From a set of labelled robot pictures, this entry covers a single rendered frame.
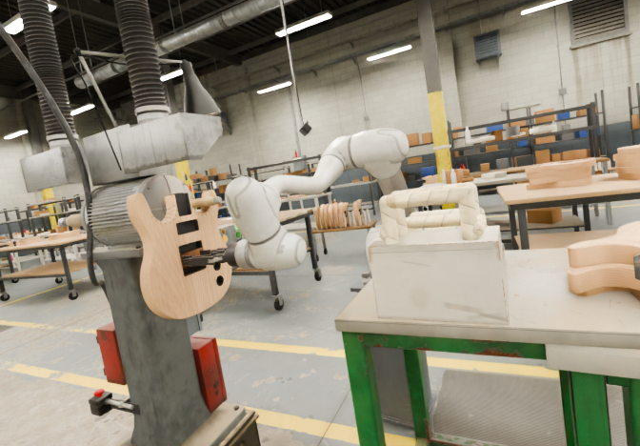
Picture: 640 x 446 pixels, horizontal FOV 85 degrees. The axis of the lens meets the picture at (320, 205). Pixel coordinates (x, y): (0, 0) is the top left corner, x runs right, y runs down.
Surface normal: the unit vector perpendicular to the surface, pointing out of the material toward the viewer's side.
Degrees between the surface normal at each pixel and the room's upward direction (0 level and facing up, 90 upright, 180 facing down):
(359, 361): 89
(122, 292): 90
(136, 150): 90
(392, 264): 90
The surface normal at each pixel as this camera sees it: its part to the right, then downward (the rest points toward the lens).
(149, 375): -0.43, 0.15
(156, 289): 0.89, -0.13
